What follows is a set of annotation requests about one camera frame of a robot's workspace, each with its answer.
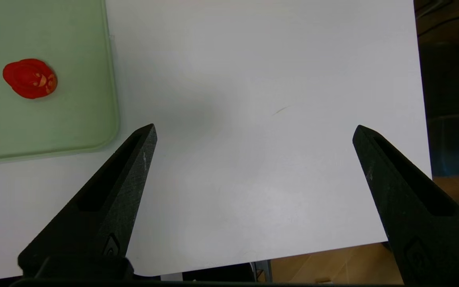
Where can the red rubber duck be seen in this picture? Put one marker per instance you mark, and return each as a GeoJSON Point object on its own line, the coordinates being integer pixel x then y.
{"type": "Point", "coordinates": [28, 79]}

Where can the light green plastic tray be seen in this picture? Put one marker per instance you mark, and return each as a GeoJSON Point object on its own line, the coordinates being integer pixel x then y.
{"type": "Point", "coordinates": [54, 127]}

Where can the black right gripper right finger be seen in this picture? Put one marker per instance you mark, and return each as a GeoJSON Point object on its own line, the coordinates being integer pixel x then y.
{"type": "Point", "coordinates": [408, 223]}

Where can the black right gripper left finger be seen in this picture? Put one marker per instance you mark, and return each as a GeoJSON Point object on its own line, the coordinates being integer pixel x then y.
{"type": "Point", "coordinates": [106, 207]}

